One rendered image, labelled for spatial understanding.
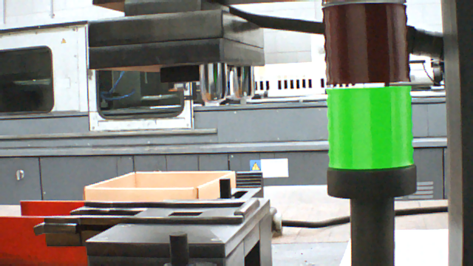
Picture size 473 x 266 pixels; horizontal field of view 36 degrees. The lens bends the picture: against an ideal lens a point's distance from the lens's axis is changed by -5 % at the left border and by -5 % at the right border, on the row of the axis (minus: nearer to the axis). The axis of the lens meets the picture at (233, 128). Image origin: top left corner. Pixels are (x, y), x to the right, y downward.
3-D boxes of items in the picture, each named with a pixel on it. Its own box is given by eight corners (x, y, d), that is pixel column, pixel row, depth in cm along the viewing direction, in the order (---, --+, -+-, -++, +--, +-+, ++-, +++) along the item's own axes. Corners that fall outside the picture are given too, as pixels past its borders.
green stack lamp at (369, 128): (331, 160, 35) (328, 88, 35) (412, 158, 34) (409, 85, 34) (324, 170, 31) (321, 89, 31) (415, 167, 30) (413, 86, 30)
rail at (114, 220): (84, 244, 60) (81, 215, 60) (244, 247, 57) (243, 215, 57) (81, 246, 60) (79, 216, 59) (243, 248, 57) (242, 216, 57)
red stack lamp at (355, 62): (328, 85, 35) (324, 12, 34) (409, 82, 34) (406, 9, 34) (321, 85, 31) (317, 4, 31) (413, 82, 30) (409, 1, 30)
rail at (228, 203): (116, 227, 68) (114, 201, 68) (261, 228, 65) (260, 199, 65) (114, 229, 67) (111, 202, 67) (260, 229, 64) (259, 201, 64)
